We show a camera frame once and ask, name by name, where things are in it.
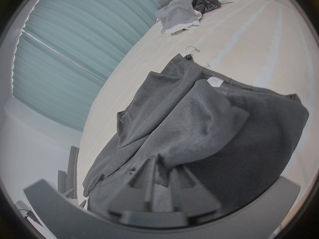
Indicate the bed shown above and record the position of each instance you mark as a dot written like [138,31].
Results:
[236,46]

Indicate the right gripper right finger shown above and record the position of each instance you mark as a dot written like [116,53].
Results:
[192,198]

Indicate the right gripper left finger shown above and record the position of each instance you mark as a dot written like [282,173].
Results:
[135,195]

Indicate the blue-green curtain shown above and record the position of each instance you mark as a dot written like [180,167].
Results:
[49,83]
[87,21]

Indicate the grey garment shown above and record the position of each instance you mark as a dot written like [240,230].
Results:
[178,14]

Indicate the black shiny garment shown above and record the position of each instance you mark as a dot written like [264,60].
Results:
[206,2]

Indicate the black chest of drawers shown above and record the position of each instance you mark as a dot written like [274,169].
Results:
[72,163]

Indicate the grey bedside table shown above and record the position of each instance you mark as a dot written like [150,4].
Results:
[165,2]

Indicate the black T-shirt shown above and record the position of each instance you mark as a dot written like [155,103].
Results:
[199,133]

